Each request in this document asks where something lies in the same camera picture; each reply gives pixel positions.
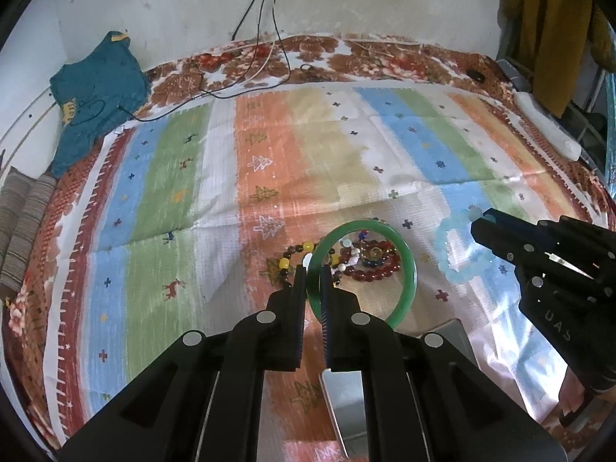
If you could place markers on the floral brown bed sheet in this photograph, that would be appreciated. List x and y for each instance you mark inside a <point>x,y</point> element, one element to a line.
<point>226,73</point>

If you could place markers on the striped grey folded cloth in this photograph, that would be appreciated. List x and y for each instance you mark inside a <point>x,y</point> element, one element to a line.
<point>24,201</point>

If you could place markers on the green jade bangle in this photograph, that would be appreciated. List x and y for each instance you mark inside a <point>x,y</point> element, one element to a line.
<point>409,269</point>

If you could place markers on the black small device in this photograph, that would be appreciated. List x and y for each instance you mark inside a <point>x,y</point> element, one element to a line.
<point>476,75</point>

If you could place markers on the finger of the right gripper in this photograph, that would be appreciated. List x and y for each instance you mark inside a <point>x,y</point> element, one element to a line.
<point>587,247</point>
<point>553,270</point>

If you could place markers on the yellow hanging cloth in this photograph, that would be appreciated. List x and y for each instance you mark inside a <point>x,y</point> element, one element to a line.
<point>553,37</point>

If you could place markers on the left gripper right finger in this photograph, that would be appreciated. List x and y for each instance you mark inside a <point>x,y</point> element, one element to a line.
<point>423,399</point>

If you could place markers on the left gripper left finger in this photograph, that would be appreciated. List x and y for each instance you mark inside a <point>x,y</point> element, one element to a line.
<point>201,399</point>

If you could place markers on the silver metal tin box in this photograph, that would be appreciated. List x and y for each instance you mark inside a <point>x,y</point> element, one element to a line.
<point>343,394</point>

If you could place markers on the teal knitted garment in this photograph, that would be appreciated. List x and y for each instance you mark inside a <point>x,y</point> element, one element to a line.
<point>96,95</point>

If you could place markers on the striped colourful blanket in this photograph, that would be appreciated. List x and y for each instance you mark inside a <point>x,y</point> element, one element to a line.
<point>180,223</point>

